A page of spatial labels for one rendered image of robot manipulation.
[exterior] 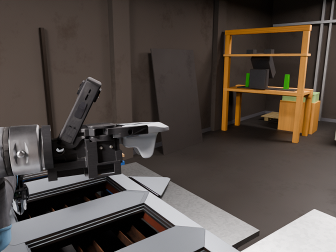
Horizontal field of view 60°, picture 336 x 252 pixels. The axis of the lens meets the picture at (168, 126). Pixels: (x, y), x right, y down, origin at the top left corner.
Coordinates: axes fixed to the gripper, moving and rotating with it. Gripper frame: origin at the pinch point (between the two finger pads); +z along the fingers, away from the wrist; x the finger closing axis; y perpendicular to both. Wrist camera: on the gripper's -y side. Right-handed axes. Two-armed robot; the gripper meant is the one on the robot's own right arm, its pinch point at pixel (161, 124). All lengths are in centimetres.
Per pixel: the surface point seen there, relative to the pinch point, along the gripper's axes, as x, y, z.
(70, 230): -80, 51, -15
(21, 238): -80, 50, -34
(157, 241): -57, 53, 17
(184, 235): -57, 53, 29
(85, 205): -98, 47, -7
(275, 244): -14, 39, 38
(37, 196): -122, 46, -30
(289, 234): -16, 38, 46
